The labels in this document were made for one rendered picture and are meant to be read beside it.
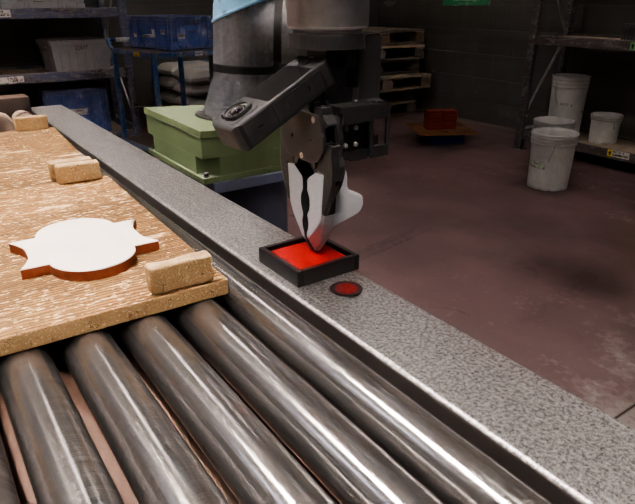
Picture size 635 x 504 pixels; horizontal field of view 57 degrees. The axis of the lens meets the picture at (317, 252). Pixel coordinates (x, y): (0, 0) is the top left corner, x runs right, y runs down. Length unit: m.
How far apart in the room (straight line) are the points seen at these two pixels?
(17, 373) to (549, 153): 3.82
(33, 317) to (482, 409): 0.35
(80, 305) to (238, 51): 0.72
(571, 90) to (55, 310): 4.82
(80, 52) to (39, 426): 4.83
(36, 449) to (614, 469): 0.35
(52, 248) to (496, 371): 0.43
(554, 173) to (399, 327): 3.67
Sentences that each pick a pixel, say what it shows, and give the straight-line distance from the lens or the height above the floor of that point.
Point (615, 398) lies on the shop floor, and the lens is 2.14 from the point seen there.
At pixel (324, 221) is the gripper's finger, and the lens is 0.57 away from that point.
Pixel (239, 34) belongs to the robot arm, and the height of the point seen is 1.11.
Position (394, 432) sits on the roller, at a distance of 0.40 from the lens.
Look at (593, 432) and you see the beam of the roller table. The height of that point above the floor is 0.91.
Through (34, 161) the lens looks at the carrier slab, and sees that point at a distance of 1.03.
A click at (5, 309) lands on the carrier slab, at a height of 0.94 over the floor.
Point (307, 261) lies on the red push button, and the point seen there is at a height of 0.93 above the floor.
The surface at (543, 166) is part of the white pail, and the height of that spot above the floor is 0.16.
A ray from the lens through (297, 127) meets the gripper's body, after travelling 0.57.
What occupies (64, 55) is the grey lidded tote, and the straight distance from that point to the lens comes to 5.15.
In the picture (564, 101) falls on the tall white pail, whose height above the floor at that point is 0.42.
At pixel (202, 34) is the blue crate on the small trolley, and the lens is 4.25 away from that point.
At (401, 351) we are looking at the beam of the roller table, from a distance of 0.48.
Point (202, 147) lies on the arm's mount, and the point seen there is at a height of 0.94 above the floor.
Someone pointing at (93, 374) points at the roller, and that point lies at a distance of 0.47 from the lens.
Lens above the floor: 1.17
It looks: 24 degrees down
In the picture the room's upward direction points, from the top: straight up
